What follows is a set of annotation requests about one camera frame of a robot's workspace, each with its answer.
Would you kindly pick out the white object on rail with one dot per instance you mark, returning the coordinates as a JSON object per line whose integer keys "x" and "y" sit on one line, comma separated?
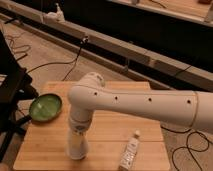
{"x": 57, "y": 16}

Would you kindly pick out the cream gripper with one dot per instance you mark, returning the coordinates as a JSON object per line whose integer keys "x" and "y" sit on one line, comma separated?
{"x": 78, "y": 126}

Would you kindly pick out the wooden table board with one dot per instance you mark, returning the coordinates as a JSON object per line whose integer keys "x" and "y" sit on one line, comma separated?
{"x": 45, "y": 145}

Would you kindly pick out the clear plastic bottle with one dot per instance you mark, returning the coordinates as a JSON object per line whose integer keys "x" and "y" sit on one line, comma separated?
{"x": 130, "y": 152}

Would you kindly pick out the green frying pan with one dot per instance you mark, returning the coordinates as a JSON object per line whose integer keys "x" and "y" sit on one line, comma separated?
{"x": 43, "y": 109}

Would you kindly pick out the black chair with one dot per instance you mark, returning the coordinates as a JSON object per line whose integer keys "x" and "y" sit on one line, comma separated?
{"x": 15, "y": 87}

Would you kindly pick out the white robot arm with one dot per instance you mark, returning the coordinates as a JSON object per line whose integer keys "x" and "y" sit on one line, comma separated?
{"x": 193, "y": 109}

